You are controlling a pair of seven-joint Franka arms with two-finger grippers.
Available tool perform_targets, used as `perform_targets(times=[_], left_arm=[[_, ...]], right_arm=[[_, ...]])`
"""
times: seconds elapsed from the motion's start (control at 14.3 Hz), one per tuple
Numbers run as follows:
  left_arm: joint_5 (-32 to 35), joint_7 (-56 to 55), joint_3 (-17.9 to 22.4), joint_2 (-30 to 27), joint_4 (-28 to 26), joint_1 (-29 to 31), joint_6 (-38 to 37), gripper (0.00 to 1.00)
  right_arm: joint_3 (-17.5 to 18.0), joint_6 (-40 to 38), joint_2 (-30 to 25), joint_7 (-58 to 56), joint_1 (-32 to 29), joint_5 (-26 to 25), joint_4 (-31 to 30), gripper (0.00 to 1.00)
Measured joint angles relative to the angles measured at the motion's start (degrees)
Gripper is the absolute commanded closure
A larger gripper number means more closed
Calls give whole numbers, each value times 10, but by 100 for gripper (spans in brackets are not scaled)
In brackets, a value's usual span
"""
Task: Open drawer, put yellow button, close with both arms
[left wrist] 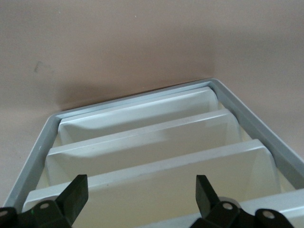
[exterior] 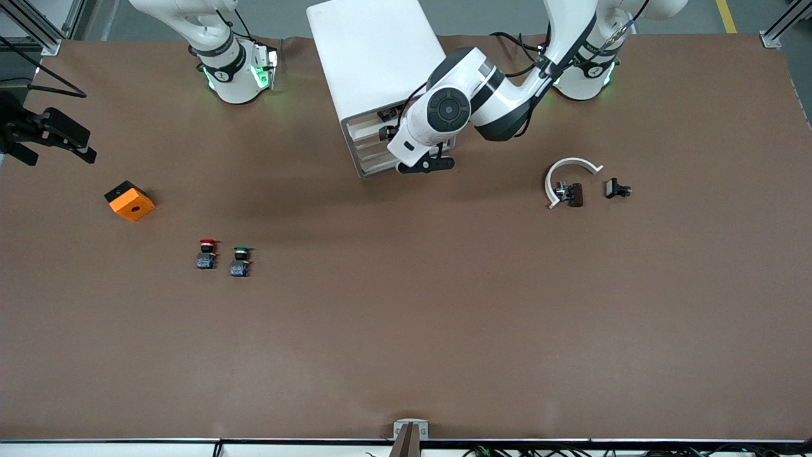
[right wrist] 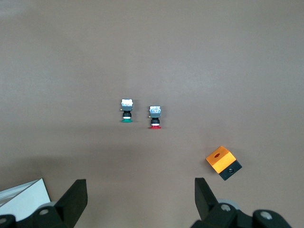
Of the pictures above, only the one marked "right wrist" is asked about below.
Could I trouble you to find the green mushroom push button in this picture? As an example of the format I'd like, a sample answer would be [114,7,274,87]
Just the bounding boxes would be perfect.
[120,98,134,124]

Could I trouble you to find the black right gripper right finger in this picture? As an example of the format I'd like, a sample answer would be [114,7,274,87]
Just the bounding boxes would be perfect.
[191,177,293,228]

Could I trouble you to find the red mushroom push button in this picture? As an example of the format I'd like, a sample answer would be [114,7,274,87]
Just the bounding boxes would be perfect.
[148,105,162,130]

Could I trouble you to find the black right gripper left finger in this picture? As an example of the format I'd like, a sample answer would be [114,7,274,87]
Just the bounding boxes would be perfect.
[0,179,88,228]

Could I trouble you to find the yellow black button enclosure box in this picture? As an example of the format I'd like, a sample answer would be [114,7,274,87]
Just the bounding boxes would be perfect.
[205,145,243,181]

